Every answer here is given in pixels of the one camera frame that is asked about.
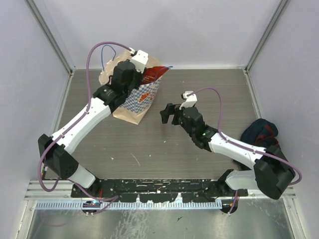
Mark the cream red cassava chips bag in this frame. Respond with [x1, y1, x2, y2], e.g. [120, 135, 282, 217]
[142, 66, 171, 85]

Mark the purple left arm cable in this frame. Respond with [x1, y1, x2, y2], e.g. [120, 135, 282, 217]
[37, 41, 135, 215]

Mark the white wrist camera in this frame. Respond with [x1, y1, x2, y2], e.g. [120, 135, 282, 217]
[179, 91, 197, 110]
[130, 50, 149, 73]

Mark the aluminium front rail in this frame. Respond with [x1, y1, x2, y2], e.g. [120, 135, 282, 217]
[23, 178, 296, 210]

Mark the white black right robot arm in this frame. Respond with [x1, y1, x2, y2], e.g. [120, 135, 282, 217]
[160, 103, 296, 199]

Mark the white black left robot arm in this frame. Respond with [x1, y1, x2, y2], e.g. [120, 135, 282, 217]
[38, 58, 146, 197]

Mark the aluminium corner post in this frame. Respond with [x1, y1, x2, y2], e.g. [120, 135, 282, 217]
[245, 0, 290, 73]
[24, 0, 75, 75]

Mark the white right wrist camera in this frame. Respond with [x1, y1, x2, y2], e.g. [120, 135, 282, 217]
[179, 91, 197, 110]

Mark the left aluminium corner post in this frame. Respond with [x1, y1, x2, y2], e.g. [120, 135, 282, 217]
[24, 0, 75, 75]

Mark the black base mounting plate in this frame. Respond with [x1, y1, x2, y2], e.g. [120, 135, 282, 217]
[86, 179, 235, 203]

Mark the dark blue red cloth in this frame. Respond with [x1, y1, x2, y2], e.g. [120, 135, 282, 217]
[240, 119, 280, 148]

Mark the blue checkered paper bag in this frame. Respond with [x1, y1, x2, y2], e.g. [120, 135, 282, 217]
[99, 44, 164, 125]

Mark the right aluminium corner post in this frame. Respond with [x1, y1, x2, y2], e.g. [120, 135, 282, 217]
[245, 0, 290, 73]

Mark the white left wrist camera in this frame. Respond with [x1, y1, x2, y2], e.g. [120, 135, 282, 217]
[130, 50, 149, 73]

